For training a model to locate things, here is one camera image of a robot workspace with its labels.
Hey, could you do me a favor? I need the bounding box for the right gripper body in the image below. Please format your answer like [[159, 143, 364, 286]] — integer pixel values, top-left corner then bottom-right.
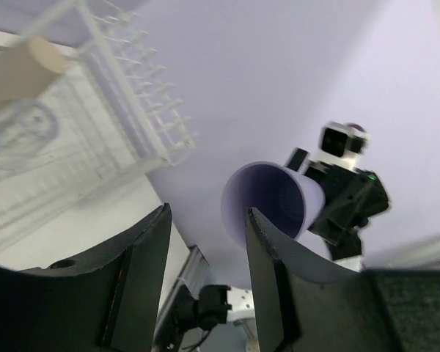
[[304, 163, 389, 246]]

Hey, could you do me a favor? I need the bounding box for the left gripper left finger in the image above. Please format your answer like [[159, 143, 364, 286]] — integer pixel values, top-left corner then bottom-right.
[[0, 205, 172, 351]]

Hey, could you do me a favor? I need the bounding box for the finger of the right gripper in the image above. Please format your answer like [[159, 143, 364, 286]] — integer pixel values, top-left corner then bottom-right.
[[285, 147, 309, 172]]

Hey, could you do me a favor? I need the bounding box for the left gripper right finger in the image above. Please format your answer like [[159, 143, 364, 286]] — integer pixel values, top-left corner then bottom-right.
[[245, 207, 440, 352]]

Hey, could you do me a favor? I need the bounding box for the purple tumbler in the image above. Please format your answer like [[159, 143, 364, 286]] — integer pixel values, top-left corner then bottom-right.
[[221, 161, 326, 247]]

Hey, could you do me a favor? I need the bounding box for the clear glass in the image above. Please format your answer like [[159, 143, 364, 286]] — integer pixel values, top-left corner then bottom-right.
[[0, 99, 59, 164]]

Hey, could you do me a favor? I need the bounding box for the beige tall tumbler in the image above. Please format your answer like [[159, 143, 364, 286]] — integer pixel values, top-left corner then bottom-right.
[[0, 36, 67, 109]]

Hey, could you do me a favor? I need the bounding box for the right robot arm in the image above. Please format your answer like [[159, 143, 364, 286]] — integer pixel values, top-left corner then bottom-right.
[[285, 148, 390, 271]]

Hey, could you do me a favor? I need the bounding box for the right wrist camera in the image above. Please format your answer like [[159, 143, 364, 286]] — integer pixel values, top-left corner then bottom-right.
[[311, 121, 370, 172]]

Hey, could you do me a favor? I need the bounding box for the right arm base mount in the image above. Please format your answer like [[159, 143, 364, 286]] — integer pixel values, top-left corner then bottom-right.
[[170, 285, 232, 333]]

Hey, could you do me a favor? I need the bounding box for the white wire dish rack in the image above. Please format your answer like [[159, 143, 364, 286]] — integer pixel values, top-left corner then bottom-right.
[[0, 1, 195, 252]]

